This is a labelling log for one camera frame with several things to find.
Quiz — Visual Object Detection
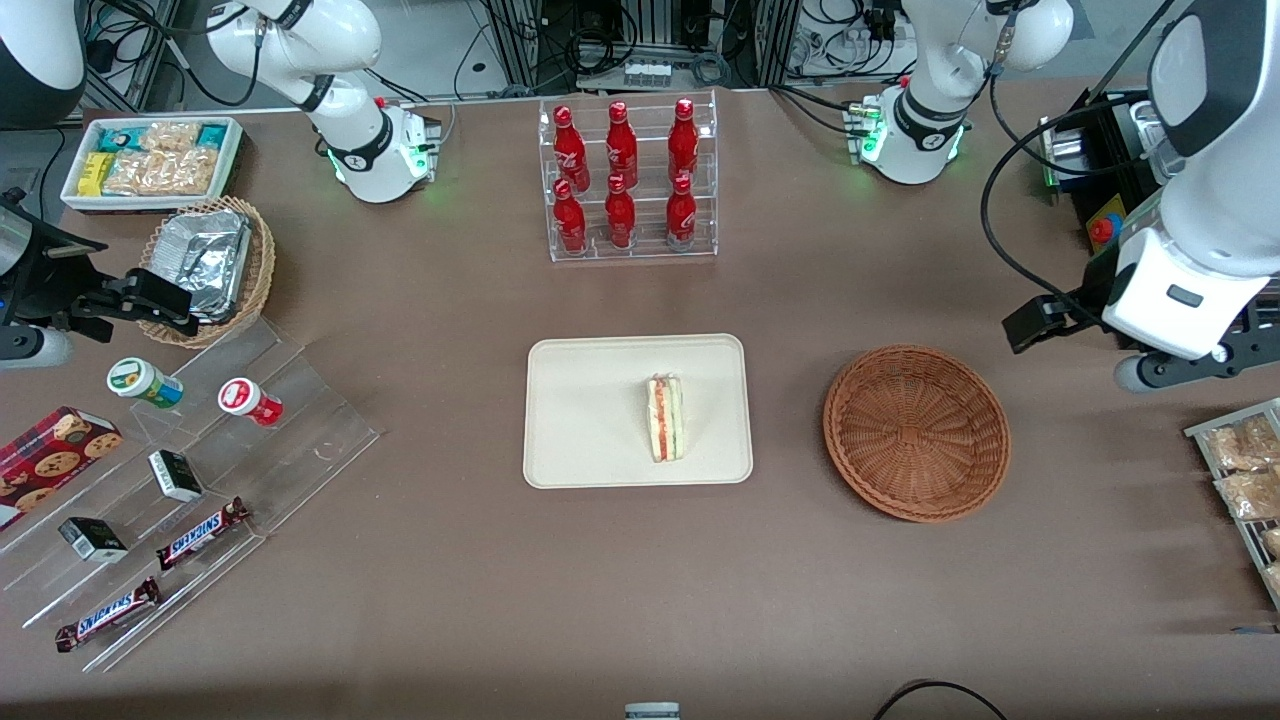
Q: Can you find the red soda bottle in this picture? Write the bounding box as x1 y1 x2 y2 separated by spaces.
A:
604 174 637 249
667 97 700 183
553 178 589 254
666 172 698 248
553 105 591 193
605 100 639 189

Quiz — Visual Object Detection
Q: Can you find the green lid yogurt cup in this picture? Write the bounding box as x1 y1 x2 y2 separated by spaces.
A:
107 357 184 409

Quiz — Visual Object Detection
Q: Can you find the black looped cable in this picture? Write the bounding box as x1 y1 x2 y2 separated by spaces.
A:
873 680 1008 720

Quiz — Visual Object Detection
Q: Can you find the clear acrylic stepped display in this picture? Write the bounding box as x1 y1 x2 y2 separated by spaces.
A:
0 318 381 673

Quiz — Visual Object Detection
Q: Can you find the grey wire rack tray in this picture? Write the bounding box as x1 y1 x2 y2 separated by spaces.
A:
1185 398 1280 611

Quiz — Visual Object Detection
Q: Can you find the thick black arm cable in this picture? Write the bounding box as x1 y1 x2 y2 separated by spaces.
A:
979 0 1186 316

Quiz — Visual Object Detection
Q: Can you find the small black carton box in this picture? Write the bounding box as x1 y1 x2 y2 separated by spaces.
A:
58 516 129 563
148 450 204 503

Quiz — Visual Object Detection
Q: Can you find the beige rectangular tray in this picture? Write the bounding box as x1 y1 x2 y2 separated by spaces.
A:
523 333 754 491

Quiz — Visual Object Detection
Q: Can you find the white rectangular snack bin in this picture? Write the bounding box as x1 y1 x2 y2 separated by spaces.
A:
60 116 245 214

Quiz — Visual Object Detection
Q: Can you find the triangular sandwich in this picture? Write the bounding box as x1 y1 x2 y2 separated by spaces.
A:
645 373 688 464

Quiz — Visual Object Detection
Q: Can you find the light tan wicker basket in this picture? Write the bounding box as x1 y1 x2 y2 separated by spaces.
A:
138 195 277 349

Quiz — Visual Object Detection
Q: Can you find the brown Snickers bar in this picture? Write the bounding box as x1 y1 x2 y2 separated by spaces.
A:
155 497 251 571
55 577 161 653

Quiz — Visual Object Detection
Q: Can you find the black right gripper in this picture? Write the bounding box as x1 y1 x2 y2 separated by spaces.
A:
0 225 194 344

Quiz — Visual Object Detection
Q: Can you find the clear cracker bag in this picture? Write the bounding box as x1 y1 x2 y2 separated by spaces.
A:
140 122 203 153
103 148 221 197

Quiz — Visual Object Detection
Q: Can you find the red chocolate chip cookie box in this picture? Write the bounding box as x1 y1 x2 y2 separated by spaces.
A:
0 406 123 531

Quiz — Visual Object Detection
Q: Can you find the clear acrylic bottle rack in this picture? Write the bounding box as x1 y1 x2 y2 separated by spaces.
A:
538 88 719 264

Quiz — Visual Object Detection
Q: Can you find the brown round wicker basket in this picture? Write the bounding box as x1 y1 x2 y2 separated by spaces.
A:
822 344 1012 524

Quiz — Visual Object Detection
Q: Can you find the red lid yogurt cup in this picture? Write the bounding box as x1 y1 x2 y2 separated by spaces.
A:
218 377 284 428

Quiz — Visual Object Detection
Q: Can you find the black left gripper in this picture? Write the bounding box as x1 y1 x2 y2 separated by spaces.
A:
1002 260 1123 355

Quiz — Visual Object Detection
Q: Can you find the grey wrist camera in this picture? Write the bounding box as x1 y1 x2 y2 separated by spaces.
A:
1113 350 1280 393
0 326 73 371

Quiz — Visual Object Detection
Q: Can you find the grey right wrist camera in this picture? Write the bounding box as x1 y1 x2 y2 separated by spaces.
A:
0 326 73 371

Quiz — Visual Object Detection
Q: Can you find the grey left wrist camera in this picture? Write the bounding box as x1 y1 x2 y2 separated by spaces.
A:
1113 350 1280 393

